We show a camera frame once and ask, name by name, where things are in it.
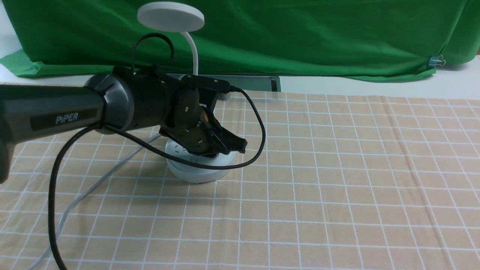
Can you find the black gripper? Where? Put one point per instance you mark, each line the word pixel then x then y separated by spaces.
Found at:
pixel 189 121

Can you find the white desk lamp with sockets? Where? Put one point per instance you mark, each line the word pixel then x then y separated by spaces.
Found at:
pixel 170 16

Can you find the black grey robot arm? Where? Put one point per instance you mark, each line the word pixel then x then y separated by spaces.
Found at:
pixel 123 100

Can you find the checkered beige tablecloth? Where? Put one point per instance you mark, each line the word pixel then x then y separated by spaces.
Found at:
pixel 344 183

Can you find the green backdrop cloth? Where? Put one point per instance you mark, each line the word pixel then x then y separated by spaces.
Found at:
pixel 369 40

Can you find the blue binder clip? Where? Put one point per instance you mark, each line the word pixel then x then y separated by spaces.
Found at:
pixel 435 61

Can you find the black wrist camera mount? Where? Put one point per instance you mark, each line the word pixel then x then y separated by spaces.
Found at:
pixel 213 84

